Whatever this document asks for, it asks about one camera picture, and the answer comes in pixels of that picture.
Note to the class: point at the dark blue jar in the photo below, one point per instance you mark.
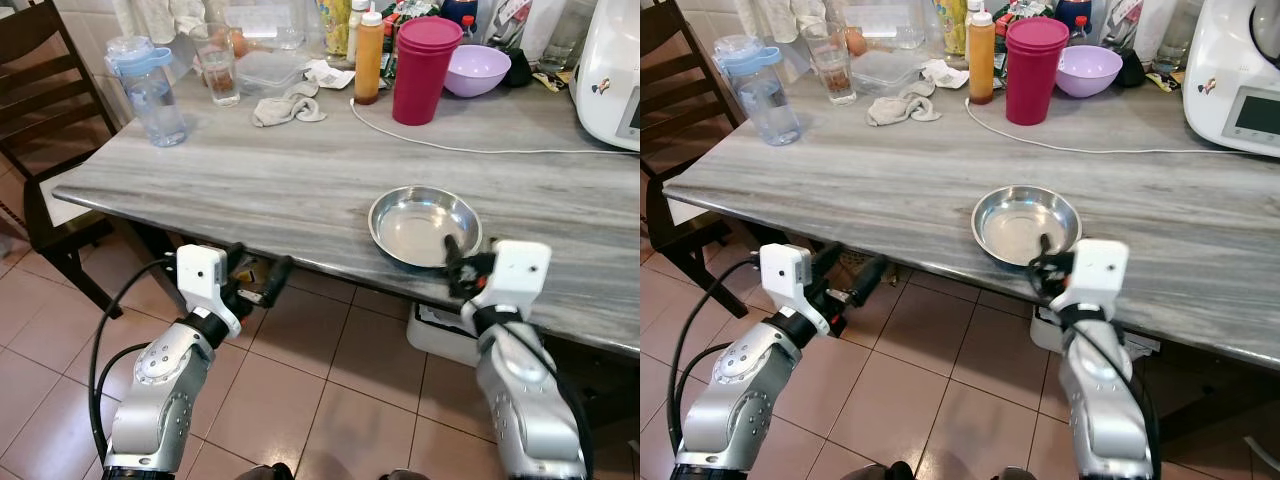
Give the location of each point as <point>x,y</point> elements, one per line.
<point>458,10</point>
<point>1072,10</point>

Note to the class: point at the black robot right foot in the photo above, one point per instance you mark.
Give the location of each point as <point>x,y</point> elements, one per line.
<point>1012,474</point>
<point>408,475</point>

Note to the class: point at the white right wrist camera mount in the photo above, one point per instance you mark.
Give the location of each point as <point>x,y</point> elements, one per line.
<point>1098,268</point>
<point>520,268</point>

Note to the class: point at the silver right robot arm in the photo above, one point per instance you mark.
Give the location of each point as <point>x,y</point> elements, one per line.
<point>1100,400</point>
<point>525,395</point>

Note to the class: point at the orange sauce squeeze bottle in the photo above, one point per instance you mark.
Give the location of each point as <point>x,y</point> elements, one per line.
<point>981,65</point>
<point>368,65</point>

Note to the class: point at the brown egg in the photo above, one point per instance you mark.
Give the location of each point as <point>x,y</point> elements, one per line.
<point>238,42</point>
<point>857,42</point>

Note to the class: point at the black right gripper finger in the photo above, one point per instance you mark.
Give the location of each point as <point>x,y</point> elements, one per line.
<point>1046,245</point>
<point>452,248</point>

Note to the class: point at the yellow and black packet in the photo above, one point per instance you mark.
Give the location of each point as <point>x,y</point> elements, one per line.
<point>1165,82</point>
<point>553,82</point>

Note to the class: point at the round stainless steel plate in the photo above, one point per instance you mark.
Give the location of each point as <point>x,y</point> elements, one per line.
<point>1015,222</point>
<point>415,225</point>

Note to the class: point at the dark wooden chair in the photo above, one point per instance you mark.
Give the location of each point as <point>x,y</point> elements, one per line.
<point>45,130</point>
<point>680,120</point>

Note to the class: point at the black robot foot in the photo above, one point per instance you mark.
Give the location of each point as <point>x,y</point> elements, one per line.
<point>892,471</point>
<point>1012,474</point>
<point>268,472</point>
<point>408,475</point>

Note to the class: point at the lilac plastic bowl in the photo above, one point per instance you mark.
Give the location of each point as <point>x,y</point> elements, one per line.
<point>1090,70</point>
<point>478,70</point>

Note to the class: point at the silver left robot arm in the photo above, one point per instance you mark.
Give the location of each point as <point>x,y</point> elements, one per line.
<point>160,392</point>
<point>735,395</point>

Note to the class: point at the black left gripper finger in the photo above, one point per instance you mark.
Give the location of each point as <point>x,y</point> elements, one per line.
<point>280,276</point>
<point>870,276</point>
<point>236,258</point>
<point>827,256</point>

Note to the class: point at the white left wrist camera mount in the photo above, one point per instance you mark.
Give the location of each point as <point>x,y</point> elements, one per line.
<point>785,270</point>
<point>200,274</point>

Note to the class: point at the clear plastic food container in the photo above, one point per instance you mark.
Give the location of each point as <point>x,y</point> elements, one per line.
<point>888,75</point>
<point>270,75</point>

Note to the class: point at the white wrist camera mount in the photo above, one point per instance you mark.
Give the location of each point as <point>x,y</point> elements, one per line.
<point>1098,268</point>
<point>785,270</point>
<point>200,274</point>
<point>520,268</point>

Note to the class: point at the crumpled grey cloth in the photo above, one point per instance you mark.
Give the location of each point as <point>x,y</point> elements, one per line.
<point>280,108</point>
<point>895,108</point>

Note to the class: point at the white capped bottle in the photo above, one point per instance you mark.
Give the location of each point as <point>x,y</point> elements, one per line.
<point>970,15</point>
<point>357,35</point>

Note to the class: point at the magenta lidded plastic tumbler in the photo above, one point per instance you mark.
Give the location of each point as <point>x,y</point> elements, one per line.
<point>425,75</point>
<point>1036,75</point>

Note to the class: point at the crumpled white tissue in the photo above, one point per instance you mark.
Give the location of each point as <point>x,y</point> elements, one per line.
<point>943,73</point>
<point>328,75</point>

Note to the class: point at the white kitchen appliance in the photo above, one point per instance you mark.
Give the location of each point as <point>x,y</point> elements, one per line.
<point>605,80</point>
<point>1225,70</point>

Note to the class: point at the clear drinking glass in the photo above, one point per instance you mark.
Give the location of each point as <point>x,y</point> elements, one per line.
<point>832,72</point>
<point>218,75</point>

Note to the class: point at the yellow printed package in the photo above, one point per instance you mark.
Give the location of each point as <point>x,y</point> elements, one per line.
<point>950,25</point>
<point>335,25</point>

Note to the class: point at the green printed packet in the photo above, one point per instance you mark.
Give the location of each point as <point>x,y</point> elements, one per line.
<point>1020,8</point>
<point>405,10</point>

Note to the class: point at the black robot left foot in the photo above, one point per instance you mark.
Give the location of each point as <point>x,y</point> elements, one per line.
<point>268,472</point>
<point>892,471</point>

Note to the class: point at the clear blue-lidded water bottle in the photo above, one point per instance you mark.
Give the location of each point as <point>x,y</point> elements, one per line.
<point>150,100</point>
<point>762,100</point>

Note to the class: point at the small black object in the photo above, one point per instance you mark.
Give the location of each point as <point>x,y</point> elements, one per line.
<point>1132,70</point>
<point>518,70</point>

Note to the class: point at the hanging white cloth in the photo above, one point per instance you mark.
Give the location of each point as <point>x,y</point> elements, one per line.
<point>785,16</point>
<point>155,18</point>

